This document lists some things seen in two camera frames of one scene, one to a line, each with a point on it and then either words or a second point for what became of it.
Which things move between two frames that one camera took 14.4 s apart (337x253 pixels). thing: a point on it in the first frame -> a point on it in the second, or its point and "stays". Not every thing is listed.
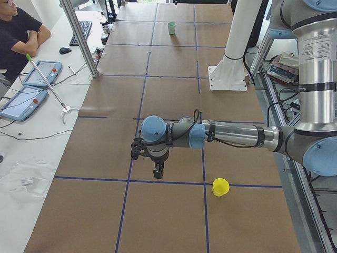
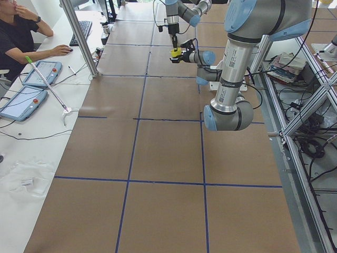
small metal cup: (106, 28) stays
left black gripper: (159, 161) -> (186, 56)
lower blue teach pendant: (28, 100) stays
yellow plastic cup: (220, 186) -> (176, 54)
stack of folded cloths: (285, 68) stays
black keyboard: (85, 26) stays
